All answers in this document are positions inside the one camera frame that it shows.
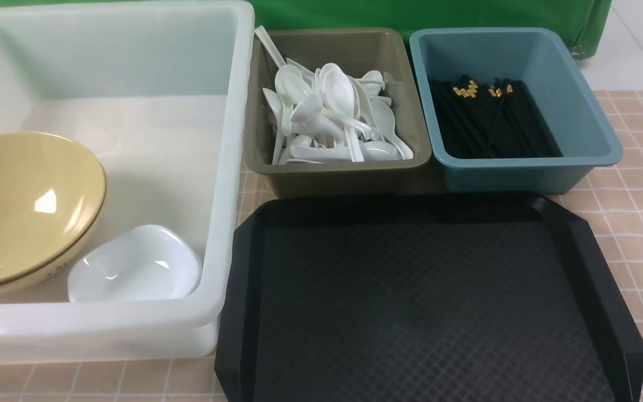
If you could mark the yellow noodle bowl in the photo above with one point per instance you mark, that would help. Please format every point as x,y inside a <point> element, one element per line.
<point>51,189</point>
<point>56,265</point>

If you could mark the yellow noodle bowl in tub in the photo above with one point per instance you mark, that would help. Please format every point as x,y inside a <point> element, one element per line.
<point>56,265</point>

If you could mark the pile of white soup spoons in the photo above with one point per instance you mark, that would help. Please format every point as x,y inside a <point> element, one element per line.
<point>326,115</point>

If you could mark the olive green spoon bin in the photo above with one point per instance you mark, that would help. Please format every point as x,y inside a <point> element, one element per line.
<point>356,51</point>

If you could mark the black serving tray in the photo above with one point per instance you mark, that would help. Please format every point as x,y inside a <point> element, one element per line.
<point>427,297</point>

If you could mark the white square dish in tub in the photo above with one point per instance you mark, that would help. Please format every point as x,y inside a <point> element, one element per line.
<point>146,263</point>

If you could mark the large white plastic tub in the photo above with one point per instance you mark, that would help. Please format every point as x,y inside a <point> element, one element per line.
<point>158,91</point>

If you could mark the bundle of black chopsticks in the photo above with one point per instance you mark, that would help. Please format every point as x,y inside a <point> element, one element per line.
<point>491,121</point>

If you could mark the blue chopstick bin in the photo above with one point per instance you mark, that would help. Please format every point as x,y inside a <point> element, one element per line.
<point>539,58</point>

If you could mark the green cloth backdrop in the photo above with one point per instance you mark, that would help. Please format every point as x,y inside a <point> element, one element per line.
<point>579,24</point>

